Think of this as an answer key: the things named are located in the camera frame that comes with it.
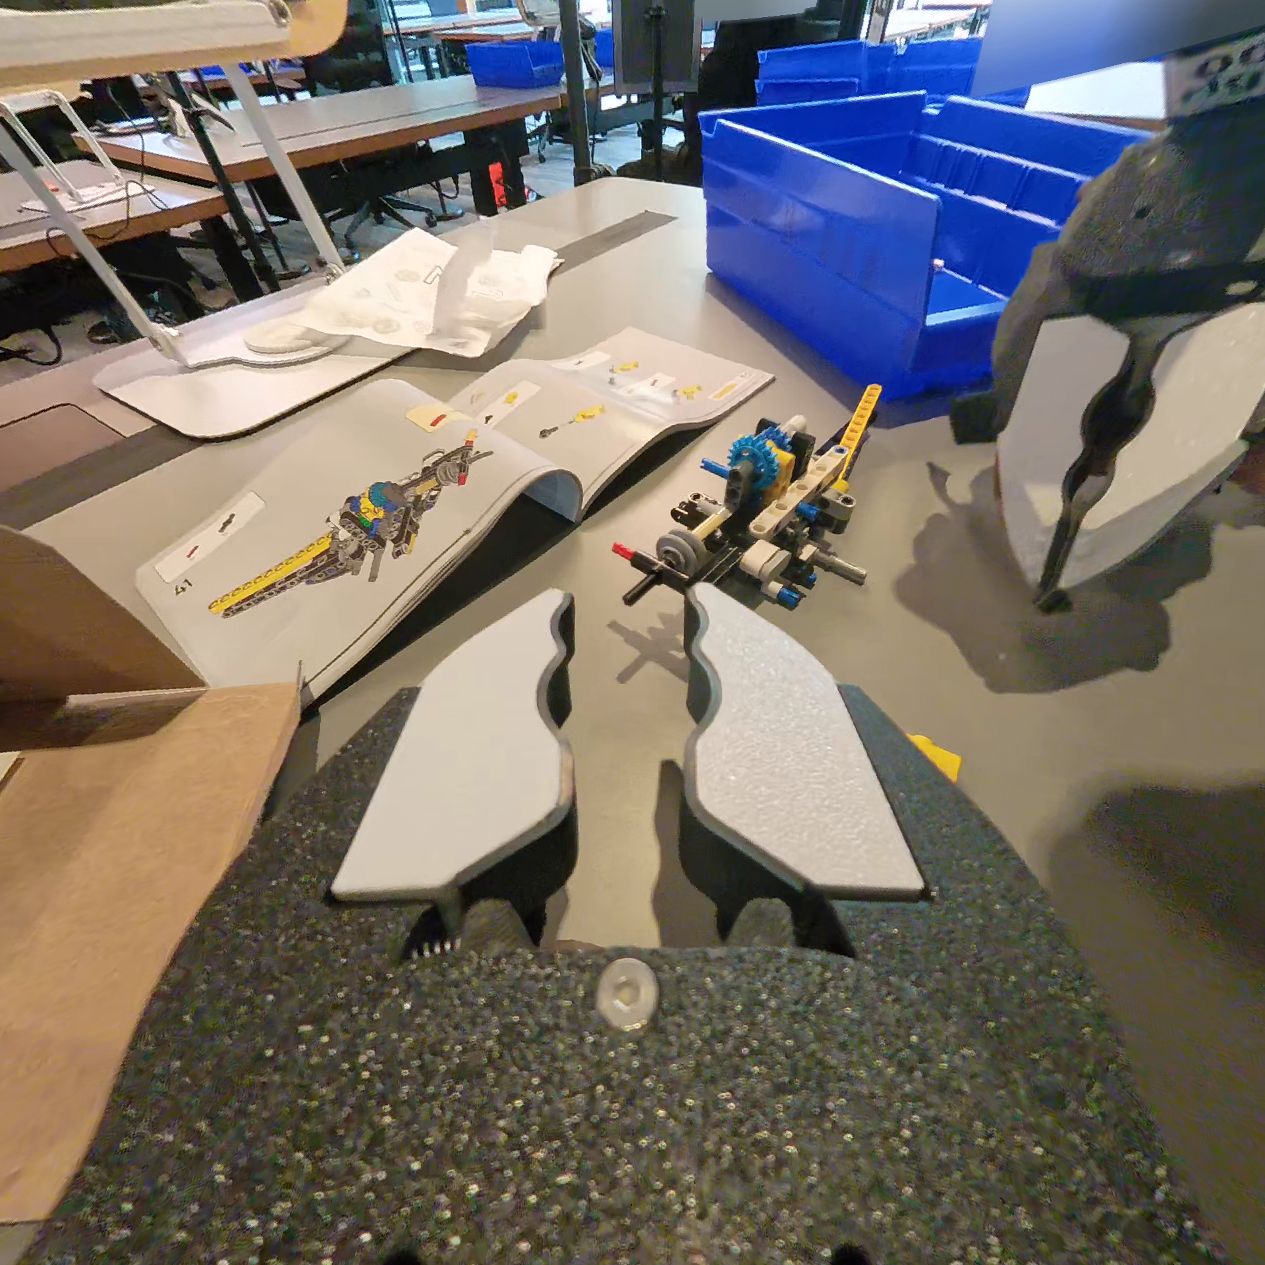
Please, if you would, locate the cardboard box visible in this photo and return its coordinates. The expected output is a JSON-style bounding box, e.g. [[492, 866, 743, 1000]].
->
[[0, 524, 302, 1227]]

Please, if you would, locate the dark table cable cover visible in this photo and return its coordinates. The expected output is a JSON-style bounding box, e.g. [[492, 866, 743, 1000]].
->
[[537, 209, 683, 268]]

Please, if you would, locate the large blue plastic bin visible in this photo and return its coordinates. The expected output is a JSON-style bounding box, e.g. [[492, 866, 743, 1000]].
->
[[700, 90, 1152, 405]]

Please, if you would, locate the lego instruction booklet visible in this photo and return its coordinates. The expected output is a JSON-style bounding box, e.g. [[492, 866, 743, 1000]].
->
[[135, 327, 777, 703]]

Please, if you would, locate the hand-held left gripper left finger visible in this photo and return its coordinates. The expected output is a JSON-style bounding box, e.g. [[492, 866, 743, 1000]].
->
[[331, 590, 576, 902]]

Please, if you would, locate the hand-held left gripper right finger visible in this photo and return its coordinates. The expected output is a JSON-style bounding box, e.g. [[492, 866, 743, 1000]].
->
[[683, 584, 930, 898]]

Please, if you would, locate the long wooden desk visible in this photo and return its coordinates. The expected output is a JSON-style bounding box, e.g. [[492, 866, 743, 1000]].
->
[[93, 74, 594, 184]]

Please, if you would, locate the white desk stand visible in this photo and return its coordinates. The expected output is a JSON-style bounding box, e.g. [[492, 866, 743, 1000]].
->
[[0, 0, 427, 441]]

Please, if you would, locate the lego model assembly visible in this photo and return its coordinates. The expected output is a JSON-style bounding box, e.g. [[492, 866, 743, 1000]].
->
[[611, 384, 883, 607]]

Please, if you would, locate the small blue plastic bin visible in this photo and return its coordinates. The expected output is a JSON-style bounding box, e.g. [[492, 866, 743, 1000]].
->
[[463, 39, 566, 90]]

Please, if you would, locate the black pole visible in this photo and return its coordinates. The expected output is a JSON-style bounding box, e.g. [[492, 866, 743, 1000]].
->
[[555, 0, 596, 191]]

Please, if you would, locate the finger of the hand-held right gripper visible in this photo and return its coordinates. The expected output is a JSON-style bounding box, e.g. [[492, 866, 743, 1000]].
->
[[1058, 300, 1265, 596], [995, 316, 1138, 595]]

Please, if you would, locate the grey monitor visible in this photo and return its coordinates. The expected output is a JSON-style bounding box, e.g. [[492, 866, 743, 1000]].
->
[[611, 0, 704, 96]]

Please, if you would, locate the clear plastic bag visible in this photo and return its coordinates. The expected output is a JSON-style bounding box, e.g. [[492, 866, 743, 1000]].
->
[[432, 220, 499, 333]]

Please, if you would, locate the white printed parts bag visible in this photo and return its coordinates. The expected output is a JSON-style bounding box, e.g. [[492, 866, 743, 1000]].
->
[[301, 229, 563, 358]]

